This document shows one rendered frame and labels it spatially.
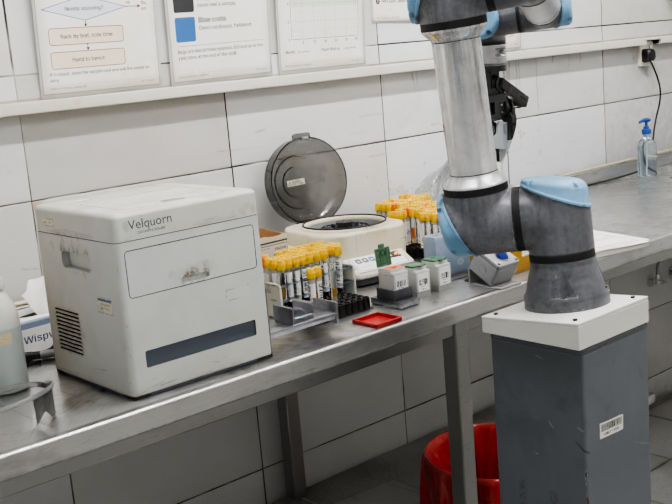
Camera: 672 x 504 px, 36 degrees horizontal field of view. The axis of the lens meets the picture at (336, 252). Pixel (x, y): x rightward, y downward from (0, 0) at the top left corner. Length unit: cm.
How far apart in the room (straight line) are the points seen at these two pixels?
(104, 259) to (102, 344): 15
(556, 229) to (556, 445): 38
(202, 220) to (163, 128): 73
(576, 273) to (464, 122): 32
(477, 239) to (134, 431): 68
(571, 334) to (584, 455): 22
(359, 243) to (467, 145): 58
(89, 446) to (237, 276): 38
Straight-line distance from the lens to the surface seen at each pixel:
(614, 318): 183
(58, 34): 228
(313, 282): 198
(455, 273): 231
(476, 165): 183
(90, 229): 168
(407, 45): 292
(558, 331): 177
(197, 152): 246
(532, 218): 182
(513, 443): 194
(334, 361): 187
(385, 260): 212
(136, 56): 238
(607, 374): 186
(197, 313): 172
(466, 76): 181
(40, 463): 158
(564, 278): 183
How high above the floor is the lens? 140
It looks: 11 degrees down
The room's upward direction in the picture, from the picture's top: 5 degrees counter-clockwise
